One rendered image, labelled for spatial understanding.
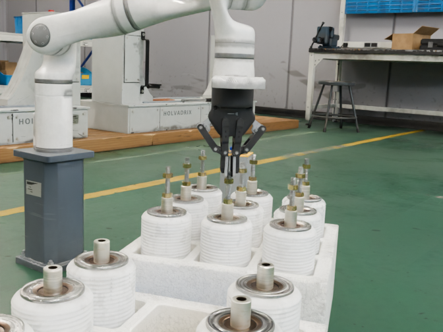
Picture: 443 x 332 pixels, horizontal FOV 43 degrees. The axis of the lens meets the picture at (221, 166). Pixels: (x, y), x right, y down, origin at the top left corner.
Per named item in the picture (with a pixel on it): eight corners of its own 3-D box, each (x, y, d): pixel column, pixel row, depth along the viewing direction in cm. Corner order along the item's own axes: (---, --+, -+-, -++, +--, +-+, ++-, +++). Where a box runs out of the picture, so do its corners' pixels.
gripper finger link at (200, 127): (199, 120, 102) (221, 145, 103) (192, 128, 102) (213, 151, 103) (200, 122, 99) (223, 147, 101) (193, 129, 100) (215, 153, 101)
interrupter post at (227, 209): (219, 219, 106) (219, 201, 105) (231, 219, 106) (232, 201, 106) (221, 222, 103) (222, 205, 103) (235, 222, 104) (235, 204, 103)
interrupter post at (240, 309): (226, 329, 61) (227, 301, 60) (232, 321, 63) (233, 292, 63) (247, 333, 60) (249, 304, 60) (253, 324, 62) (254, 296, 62)
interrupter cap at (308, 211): (294, 205, 118) (295, 202, 118) (324, 213, 113) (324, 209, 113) (271, 211, 113) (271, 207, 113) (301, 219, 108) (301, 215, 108)
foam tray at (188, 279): (111, 346, 106) (111, 255, 103) (177, 276, 143) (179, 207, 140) (320, 383, 97) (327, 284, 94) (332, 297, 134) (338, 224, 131)
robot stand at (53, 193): (14, 262, 148) (12, 149, 143) (60, 249, 160) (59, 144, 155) (49, 276, 140) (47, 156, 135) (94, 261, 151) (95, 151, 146)
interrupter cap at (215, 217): (203, 215, 108) (203, 211, 107) (241, 215, 109) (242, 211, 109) (210, 226, 100) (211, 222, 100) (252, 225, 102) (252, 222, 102)
